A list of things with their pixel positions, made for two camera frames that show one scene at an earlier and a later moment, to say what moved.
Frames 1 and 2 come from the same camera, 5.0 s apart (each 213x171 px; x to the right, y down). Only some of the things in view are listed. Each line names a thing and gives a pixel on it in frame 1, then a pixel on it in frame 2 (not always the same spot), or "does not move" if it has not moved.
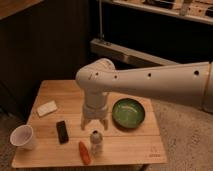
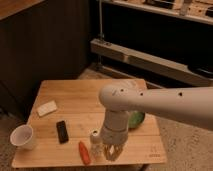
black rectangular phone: (62, 132) does not move
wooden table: (133, 137) does not move
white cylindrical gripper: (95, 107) → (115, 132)
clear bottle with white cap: (96, 140) does not move
